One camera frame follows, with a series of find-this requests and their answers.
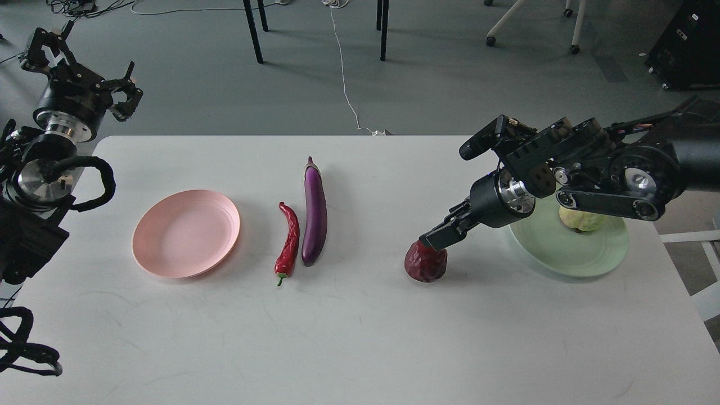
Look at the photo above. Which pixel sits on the red pomegranate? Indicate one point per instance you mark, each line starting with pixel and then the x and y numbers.
pixel 425 264

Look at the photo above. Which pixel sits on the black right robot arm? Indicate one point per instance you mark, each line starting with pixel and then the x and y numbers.
pixel 631 169

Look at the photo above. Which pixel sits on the pink plate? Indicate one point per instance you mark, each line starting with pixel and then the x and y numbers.
pixel 186 234

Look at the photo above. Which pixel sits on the black table leg right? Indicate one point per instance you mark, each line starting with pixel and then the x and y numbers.
pixel 382 19

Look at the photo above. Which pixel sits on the white chair base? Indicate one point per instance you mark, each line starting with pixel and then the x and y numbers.
pixel 516 22

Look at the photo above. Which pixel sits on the black table leg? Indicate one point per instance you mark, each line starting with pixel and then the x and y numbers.
pixel 253 30
pixel 382 19

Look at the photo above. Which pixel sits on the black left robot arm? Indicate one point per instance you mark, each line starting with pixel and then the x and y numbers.
pixel 44 178

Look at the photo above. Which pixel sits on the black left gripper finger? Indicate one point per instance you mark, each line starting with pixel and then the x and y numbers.
pixel 47 53
pixel 123 110

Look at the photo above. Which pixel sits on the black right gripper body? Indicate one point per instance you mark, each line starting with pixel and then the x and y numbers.
pixel 497 200

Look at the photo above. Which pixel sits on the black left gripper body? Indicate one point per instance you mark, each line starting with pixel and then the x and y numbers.
pixel 84 108

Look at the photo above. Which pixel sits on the red chili pepper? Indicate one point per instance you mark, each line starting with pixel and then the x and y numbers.
pixel 285 263

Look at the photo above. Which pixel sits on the green plate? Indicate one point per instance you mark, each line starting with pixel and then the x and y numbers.
pixel 563 249

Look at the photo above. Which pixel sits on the purple eggplant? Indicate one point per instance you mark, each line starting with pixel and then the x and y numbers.
pixel 316 214

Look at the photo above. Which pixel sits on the black table leg left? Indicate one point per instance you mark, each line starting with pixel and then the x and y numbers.
pixel 253 30

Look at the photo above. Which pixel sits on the black equipment case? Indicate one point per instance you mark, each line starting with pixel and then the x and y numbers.
pixel 686 55

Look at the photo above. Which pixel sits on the green pink peach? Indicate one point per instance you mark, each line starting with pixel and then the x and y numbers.
pixel 581 221

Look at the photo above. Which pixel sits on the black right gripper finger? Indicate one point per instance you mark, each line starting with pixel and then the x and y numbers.
pixel 459 215
pixel 453 230

